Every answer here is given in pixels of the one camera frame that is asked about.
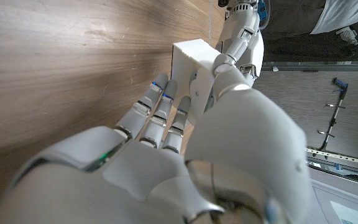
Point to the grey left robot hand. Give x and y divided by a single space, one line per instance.
247 37

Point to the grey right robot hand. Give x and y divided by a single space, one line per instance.
135 180

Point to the white kitchen timer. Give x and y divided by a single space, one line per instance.
191 53

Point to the white fabric sheet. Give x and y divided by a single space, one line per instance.
343 12

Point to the metal stand with blue tip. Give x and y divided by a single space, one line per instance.
334 118

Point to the perforated metal rail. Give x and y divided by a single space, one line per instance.
337 155

